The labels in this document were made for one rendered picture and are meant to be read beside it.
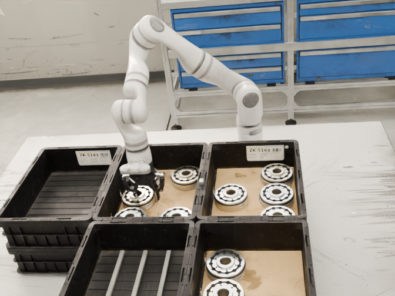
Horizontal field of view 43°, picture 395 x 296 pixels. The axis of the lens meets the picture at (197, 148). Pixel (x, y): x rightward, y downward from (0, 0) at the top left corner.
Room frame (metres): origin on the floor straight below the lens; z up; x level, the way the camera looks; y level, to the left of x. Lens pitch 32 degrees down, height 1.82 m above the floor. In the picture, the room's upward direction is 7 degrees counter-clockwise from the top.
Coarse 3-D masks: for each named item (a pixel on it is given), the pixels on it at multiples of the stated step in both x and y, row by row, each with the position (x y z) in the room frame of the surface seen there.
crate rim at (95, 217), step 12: (156, 144) 1.47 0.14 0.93; (168, 144) 1.46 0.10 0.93; (180, 144) 1.45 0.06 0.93; (192, 144) 1.44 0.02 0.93; (204, 144) 1.43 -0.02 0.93; (120, 156) 1.44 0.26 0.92; (204, 156) 1.36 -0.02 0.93; (108, 180) 1.29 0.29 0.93; (96, 216) 1.12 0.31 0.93; (180, 216) 1.07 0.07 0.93; (192, 216) 1.07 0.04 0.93
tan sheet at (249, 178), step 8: (232, 168) 1.42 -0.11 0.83; (240, 168) 1.41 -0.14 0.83; (248, 168) 1.41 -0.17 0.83; (256, 168) 1.40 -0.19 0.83; (216, 176) 1.38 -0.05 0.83; (224, 176) 1.37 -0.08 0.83; (232, 176) 1.37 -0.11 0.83; (240, 176) 1.36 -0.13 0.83; (248, 176) 1.36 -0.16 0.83; (256, 176) 1.35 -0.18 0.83; (216, 184) 1.33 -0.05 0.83; (224, 184) 1.33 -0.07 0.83; (240, 184) 1.32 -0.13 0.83; (248, 184) 1.31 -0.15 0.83; (256, 184) 1.31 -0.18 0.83; (248, 192) 1.27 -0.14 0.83; (256, 192) 1.27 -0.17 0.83; (248, 200) 1.23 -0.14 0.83; (256, 200) 1.23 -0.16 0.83; (296, 200) 1.20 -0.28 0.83; (216, 208) 1.21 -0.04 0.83; (248, 208) 1.19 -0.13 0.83; (256, 208) 1.19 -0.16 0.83; (264, 208) 1.18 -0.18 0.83; (296, 208) 1.16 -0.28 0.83
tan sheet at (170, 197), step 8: (168, 176) 1.41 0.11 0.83; (168, 184) 1.37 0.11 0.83; (160, 192) 1.33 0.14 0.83; (168, 192) 1.32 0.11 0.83; (176, 192) 1.32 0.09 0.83; (184, 192) 1.31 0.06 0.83; (192, 192) 1.31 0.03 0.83; (160, 200) 1.29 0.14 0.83; (168, 200) 1.28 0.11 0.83; (176, 200) 1.28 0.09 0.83; (184, 200) 1.27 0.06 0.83; (192, 200) 1.27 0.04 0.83; (120, 208) 1.27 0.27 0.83; (152, 208) 1.25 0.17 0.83; (160, 208) 1.24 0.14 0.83; (168, 208) 1.24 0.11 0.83; (152, 216) 1.21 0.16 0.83
